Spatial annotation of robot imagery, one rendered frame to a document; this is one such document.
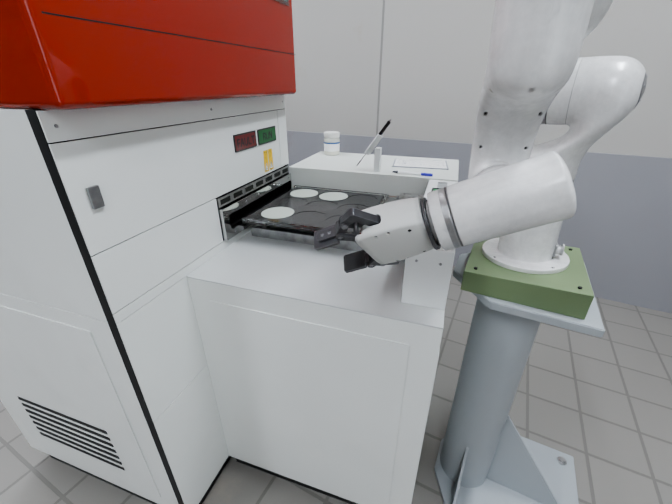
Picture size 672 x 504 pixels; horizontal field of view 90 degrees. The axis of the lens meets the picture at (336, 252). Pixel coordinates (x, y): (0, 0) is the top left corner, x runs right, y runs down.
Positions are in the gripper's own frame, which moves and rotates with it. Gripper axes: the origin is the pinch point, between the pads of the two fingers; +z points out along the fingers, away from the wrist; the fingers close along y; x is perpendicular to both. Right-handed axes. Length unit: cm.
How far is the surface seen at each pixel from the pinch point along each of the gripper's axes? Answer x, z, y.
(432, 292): -0.2, -8.2, -27.1
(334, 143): -87, 27, -53
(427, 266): -4.1, -9.1, -22.3
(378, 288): -4.6, 4.4, -28.8
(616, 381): 8, -56, -170
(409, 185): -50, -2, -53
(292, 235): -28, 30, -29
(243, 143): -51, 35, -9
